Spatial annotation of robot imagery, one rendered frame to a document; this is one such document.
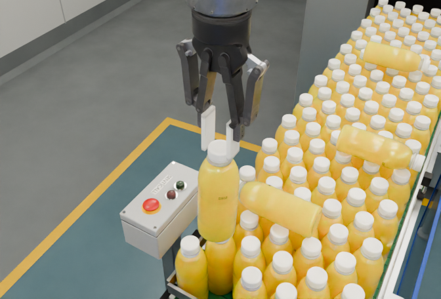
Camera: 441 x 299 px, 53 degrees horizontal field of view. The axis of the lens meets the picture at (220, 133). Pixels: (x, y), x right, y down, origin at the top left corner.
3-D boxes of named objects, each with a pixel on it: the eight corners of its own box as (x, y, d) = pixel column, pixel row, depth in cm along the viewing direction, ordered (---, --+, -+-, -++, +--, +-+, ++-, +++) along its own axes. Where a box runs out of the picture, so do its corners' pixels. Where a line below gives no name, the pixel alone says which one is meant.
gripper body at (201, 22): (176, 8, 54) (179, 73, 60) (236, 23, 51) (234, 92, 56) (209, -11, 59) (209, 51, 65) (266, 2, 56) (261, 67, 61)
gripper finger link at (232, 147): (235, 113, 66) (240, 114, 65) (235, 149, 70) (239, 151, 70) (226, 123, 64) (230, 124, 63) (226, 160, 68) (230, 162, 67)
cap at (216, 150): (205, 147, 71) (205, 139, 70) (229, 145, 72) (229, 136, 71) (210, 164, 68) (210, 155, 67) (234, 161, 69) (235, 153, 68)
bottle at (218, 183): (194, 217, 84) (193, 141, 72) (230, 212, 85) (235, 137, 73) (201, 247, 78) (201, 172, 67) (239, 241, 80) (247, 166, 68)
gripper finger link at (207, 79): (210, 54, 57) (202, 49, 58) (198, 117, 65) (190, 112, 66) (226, 42, 60) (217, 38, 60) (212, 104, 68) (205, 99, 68)
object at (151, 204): (140, 209, 97) (139, 205, 96) (149, 199, 99) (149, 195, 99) (153, 215, 95) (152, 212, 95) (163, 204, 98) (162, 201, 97)
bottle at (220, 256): (235, 297, 103) (237, 247, 91) (205, 296, 103) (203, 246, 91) (235, 270, 108) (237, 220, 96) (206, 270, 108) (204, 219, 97)
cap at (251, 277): (256, 292, 83) (256, 286, 82) (237, 283, 85) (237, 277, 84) (264, 275, 86) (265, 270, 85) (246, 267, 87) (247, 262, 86)
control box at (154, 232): (125, 242, 102) (118, 212, 96) (175, 188, 116) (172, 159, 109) (159, 260, 98) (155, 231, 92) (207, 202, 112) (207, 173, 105)
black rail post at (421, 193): (415, 197, 127) (423, 176, 122) (417, 190, 129) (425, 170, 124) (423, 199, 126) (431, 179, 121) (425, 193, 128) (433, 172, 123)
